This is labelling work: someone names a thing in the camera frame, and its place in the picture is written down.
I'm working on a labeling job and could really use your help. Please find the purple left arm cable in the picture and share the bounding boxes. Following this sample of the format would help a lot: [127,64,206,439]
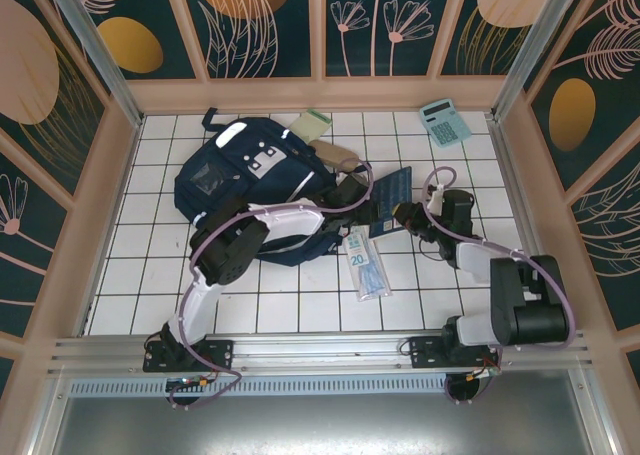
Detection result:
[167,158,375,411]

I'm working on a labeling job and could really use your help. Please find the aluminium mounting rail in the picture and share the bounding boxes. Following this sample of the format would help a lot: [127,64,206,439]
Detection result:
[47,329,594,376]

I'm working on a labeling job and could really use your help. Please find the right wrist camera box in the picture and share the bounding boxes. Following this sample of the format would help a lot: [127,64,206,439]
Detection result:
[428,184,475,231]

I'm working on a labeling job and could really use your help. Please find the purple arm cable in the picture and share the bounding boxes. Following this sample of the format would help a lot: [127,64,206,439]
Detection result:
[422,167,581,406]
[167,158,375,411]

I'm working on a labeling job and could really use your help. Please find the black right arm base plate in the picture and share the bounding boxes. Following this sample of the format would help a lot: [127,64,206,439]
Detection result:
[409,334,501,371]

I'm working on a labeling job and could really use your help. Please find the tan pencil case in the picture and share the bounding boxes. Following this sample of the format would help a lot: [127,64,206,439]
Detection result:
[310,139,359,169]

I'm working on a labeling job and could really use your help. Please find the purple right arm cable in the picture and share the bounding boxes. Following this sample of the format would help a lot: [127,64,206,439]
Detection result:
[422,167,581,406]

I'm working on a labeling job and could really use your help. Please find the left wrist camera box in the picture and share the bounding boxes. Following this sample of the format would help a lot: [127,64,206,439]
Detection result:
[334,172,370,202]

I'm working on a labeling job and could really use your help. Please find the slotted grey cable tray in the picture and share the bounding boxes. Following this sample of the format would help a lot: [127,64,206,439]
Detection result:
[67,379,576,399]

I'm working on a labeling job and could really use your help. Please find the aluminium table side rail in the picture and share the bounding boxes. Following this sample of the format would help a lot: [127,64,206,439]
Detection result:
[487,117,569,331]

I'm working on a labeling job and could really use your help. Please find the aluminium frame post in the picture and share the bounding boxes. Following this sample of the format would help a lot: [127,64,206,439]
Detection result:
[489,0,599,121]
[42,0,146,129]

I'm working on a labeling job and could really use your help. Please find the teal desk calculator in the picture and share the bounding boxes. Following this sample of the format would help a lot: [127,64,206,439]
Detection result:
[418,98,473,149]

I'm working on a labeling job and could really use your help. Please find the blue notebook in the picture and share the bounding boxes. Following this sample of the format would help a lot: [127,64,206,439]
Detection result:
[369,165,414,237]

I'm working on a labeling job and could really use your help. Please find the navy blue backpack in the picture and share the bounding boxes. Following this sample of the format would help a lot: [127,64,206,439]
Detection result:
[174,107,341,267]

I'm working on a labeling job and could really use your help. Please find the pale green notepad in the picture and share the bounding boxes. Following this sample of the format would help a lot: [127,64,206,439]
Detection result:
[288,108,333,144]

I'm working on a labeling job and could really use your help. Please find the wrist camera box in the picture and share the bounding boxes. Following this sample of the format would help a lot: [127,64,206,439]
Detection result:
[334,172,370,202]
[428,184,475,231]

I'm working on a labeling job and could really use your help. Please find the clear pack of pens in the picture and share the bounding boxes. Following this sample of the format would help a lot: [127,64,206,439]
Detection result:
[344,226,391,304]

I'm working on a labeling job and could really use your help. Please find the dark floral wall panel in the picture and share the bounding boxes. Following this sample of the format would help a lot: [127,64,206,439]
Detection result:
[52,0,199,81]
[529,0,640,191]
[324,0,436,79]
[0,149,69,341]
[0,0,109,196]
[569,144,640,331]
[439,0,556,79]
[179,0,314,80]

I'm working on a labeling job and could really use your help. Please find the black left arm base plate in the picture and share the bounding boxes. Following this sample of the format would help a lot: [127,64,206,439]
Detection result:
[143,337,236,374]

